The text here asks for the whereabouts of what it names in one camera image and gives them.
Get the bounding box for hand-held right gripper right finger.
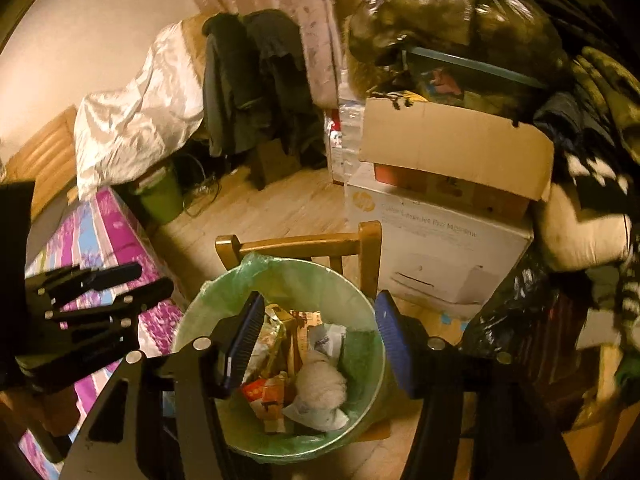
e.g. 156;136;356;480
374;290;581;480

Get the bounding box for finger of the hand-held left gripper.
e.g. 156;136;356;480
46;277;174;362
25;262;144;311

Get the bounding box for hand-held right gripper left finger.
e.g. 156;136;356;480
60;291;273;480

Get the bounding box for trash bin with green bag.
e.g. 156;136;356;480
171;252;387;465

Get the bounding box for long red beige box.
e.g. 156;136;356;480
272;305;313;378

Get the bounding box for orange white packet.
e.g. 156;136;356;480
241;372;291;433

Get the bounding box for long white packet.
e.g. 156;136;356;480
306;323;348;363

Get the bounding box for grey paper ball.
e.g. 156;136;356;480
294;349;349;411

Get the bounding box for shiny crinkled wrapper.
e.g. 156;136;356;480
250;305;287;377

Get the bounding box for dark grey mattress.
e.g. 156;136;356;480
27;180;96;261

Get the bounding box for floral striped blanket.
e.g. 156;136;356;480
17;185;186;466

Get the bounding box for white printer box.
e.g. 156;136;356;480
344;162;536;322

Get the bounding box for white paper wrapper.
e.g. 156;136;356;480
282;400;351;433

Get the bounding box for green plastic bin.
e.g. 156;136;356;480
131;167;185;226

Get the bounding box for wooden chair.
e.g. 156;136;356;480
215;220;393;443

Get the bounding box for wooden headboard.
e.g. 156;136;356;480
2;105;78;196

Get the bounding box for black plastic bag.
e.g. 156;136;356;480
457;252;601;433

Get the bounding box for white satin cloth cover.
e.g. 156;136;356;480
74;22;207;202

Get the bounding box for small cardboard box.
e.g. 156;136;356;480
250;139;301;192

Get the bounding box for brown cardboard box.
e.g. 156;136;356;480
358;96;556;223

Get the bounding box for white cushion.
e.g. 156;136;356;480
532;182;633;273

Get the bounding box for wrapped water bottle pack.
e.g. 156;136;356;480
324;100;366;186

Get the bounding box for dark jackets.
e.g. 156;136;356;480
201;9;326;171

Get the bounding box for pink patterned curtain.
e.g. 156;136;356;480
182;0;396;111

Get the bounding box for green white patterned cloth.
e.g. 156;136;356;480
532;45;640;196

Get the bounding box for clear bag of dark items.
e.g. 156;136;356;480
344;0;573;118

